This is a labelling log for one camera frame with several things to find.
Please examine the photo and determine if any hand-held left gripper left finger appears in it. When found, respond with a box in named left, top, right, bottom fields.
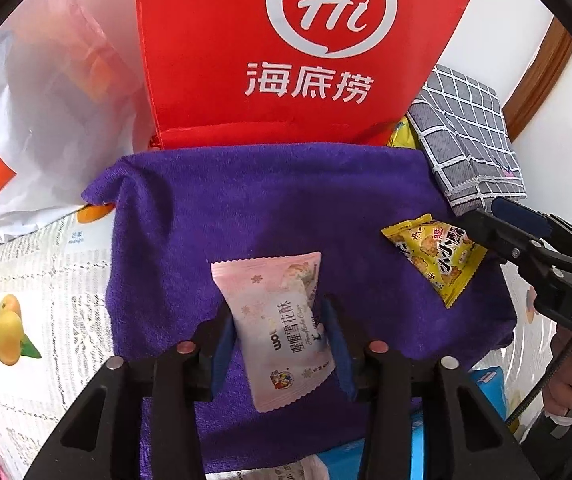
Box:
left=23, top=305, right=240, bottom=480

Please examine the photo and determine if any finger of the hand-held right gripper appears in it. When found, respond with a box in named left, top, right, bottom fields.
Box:
left=460, top=210, right=572, bottom=286
left=490, top=197, right=572, bottom=267

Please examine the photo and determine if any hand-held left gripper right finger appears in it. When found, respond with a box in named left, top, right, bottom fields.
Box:
left=318, top=297, right=541, bottom=480

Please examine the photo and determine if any yellow snack packet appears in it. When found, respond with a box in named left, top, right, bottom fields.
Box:
left=386, top=117, right=419, bottom=150
left=381, top=214, right=489, bottom=309

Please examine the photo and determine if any light pink snack packet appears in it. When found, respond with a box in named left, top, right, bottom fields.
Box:
left=211, top=251, right=337, bottom=413

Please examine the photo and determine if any grey checked cloth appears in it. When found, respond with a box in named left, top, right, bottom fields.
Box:
left=406, top=65, right=526, bottom=218

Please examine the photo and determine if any blue tissue pack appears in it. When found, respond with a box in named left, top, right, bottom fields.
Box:
left=316, top=366, right=509, bottom=480

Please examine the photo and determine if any purple towel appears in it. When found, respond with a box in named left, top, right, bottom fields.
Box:
left=82, top=145, right=519, bottom=478

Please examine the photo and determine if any fruit print tablecloth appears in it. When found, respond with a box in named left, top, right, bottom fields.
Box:
left=0, top=202, right=556, bottom=480

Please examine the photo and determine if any white shopping bag orange logo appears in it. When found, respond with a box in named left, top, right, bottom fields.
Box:
left=0, top=0, right=154, bottom=233

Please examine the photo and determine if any red paper bag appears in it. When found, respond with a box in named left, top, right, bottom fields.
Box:
left=133, top=0, right=489, bottom=152

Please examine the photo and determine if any black cable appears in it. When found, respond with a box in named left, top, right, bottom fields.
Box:
left=504, top=327, right=572, bottom=428

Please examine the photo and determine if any wooden door frame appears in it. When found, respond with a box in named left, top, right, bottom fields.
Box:
left=503, top=17, right=572, bottom=143

